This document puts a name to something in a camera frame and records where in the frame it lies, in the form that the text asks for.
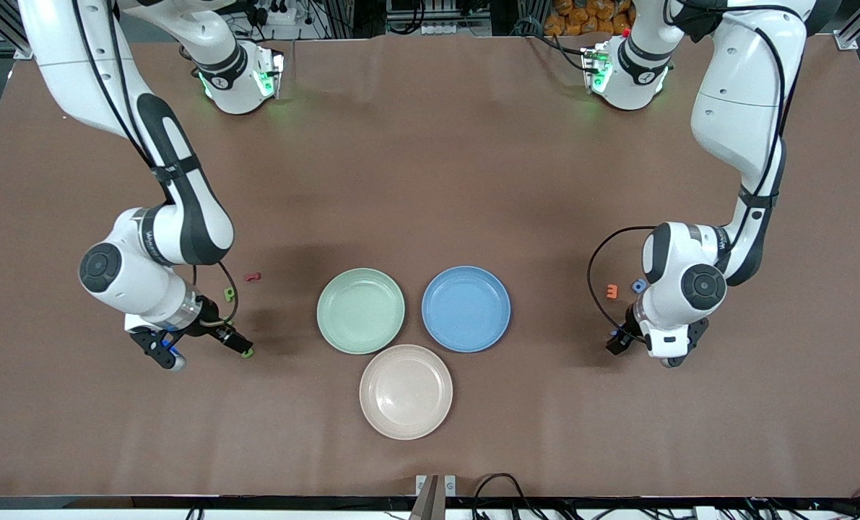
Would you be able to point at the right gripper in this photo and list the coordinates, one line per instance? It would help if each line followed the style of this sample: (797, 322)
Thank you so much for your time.
(207, 328)

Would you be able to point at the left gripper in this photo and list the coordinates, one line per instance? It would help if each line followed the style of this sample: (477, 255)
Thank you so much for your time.
(630, 326)

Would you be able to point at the green letter P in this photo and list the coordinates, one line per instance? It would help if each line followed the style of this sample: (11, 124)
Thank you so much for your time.
(228, 295)

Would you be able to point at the blue letter Q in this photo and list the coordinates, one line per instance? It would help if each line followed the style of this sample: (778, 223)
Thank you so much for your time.
(637, 287)

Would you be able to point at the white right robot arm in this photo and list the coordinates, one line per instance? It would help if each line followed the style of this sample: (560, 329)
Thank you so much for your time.
(133, 267)

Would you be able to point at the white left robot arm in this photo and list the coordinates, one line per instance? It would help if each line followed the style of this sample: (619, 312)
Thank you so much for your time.
(740, 87)

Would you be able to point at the orange letter E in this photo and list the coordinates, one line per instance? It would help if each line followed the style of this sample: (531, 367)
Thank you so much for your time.
(612, 290)

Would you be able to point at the light green plate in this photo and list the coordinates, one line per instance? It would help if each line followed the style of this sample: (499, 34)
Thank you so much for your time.
(372, 328)

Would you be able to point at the blue plate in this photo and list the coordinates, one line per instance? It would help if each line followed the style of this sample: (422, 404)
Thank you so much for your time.
(448, 328)

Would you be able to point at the beige plate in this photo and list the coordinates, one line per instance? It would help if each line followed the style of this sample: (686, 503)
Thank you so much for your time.
(406, 392)

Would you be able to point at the brown table mat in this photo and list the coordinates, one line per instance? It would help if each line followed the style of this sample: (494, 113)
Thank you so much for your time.
(430, 180)

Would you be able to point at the bag of orange items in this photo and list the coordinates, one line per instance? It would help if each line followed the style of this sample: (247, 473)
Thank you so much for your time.
(581, 14)

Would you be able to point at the white power strip with plugs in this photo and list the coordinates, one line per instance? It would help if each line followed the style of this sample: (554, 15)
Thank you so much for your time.
(274, 11)

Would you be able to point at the long white power strip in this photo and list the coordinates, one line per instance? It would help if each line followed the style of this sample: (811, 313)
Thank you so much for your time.
(455, 29)

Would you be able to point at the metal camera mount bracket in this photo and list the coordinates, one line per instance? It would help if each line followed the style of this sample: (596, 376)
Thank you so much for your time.
(435, 498)

